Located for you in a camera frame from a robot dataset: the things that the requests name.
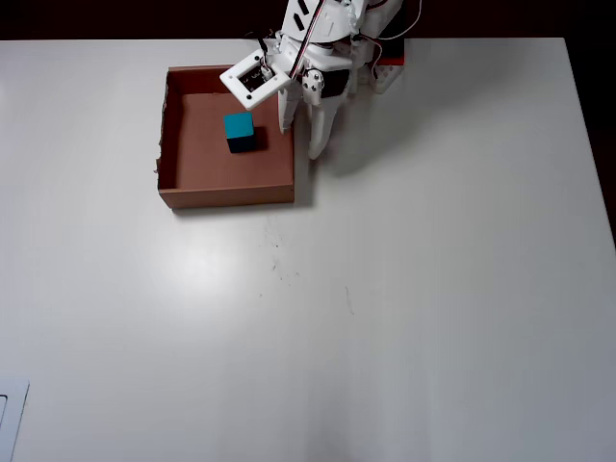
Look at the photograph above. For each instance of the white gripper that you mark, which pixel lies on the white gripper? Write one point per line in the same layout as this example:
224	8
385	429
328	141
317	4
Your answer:
314	88

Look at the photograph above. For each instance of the blue cube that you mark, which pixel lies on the blue cube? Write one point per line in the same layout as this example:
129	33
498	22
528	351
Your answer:
239	131

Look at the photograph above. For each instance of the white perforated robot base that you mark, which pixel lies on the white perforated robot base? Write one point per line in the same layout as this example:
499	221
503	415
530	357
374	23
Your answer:
387	77

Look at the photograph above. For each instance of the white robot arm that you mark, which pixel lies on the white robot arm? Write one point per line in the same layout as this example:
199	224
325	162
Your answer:
332	19

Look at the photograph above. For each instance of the brown cardboard box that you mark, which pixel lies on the brown cardboard box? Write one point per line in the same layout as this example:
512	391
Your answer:
216	163

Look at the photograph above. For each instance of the red base clamp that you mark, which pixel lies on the red base clamp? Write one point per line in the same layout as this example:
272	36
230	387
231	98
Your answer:
392	61

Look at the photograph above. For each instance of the white square wrist camera mount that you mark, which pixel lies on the white square wrist camera mount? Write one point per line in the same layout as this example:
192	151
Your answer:
250	91

